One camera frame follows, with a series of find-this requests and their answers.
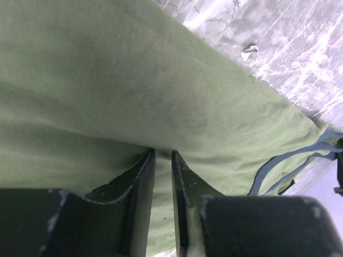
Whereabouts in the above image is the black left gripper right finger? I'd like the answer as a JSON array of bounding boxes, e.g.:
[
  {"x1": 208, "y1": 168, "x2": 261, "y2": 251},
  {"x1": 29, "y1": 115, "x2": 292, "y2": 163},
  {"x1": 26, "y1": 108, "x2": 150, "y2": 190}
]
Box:
[{"x1": 171, "y1": 151, "x2": 342, "y2": 256}]

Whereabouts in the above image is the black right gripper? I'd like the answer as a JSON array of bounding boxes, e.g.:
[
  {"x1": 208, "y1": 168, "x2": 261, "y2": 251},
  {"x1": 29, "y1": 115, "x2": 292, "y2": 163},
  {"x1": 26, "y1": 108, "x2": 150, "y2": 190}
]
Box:
[{"x1": 334, "y1": 152, "x2": 343, "y2": 195}]

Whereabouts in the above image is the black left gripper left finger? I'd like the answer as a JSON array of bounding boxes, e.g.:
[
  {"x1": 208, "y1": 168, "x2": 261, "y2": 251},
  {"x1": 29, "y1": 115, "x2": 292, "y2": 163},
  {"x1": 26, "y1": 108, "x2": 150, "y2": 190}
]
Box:
[{"x1": 1, "y1": 150, "x2": 155, "y2": 256}]

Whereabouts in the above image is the green graphic tank top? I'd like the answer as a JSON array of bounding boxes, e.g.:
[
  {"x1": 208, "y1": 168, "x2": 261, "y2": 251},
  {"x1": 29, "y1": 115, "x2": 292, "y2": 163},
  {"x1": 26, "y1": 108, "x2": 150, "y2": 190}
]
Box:
[{"x1": 1, "y1": 1, "x2": 334, "y2": 255}]

